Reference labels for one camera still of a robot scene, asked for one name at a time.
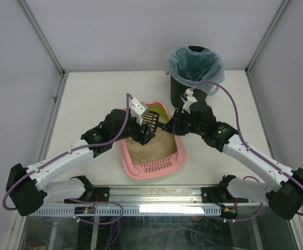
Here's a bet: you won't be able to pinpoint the pink litter box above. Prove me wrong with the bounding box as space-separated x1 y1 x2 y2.
117 100 188 180

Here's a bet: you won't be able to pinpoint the black litter scoop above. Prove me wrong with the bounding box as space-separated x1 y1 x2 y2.
142 110 166 133

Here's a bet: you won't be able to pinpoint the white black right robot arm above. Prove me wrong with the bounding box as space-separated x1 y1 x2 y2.
162 102 303 220

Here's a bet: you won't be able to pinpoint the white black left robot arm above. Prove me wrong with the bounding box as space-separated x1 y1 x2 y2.
3 108 159 216

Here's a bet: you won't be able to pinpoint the beige litter pellets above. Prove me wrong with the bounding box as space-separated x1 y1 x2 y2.
125 128 177 164

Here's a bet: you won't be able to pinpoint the black ribbed trash bin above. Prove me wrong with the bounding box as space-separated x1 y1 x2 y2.
170 46 208 109

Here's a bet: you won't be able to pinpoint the blue plastic bin liner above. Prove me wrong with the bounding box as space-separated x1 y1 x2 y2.
163 46 225 96

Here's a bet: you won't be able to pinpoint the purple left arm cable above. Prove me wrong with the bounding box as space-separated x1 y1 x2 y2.
2 93 134 248

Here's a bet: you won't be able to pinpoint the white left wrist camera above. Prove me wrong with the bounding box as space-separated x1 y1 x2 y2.
130 97 149 125

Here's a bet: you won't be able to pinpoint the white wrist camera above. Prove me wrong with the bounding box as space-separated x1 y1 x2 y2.
130 97 149 125
180 89 197 113

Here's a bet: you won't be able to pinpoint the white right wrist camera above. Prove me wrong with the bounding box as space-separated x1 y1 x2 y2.
180 89 197 113

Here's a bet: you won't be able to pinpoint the aluminium mounting rail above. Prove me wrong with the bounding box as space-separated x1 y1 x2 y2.
17 184 297 208

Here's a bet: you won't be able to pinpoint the white slotted cable duct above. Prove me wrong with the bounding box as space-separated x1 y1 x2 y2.
32 204 221 217

